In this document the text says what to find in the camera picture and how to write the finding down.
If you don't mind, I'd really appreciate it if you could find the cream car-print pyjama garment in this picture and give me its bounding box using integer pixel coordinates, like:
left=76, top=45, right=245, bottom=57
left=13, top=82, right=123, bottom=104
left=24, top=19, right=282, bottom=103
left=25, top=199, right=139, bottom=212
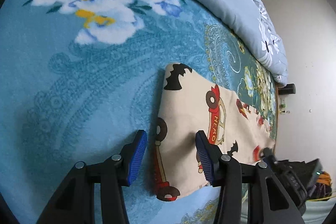
left=153, top=63, right=276, bottom=202

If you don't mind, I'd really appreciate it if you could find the teal floral bed blanket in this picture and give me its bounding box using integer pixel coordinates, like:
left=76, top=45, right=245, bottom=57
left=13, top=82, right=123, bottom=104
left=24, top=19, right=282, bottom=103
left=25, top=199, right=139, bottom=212
left=1, top=0, right=277, bottom=223

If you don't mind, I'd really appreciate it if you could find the light blue floral duvet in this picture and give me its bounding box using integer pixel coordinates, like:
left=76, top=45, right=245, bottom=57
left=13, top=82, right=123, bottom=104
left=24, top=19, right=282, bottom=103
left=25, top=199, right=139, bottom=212
left=197, top=0, right=288, bottom=86

